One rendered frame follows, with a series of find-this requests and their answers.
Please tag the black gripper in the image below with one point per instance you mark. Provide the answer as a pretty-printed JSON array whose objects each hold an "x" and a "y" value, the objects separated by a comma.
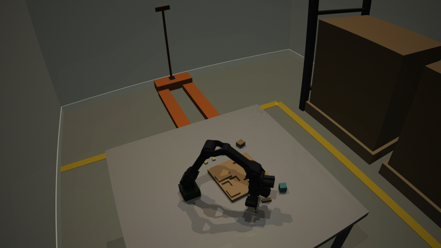
[{"x": 252, "y": 199}]

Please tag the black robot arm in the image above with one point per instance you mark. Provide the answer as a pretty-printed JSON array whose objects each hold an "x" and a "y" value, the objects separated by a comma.
[{"x": 254, "y": 171}]

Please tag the teal cube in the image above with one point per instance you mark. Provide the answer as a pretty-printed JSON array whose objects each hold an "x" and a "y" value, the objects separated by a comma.
[{"x": 282, "y": 187}]

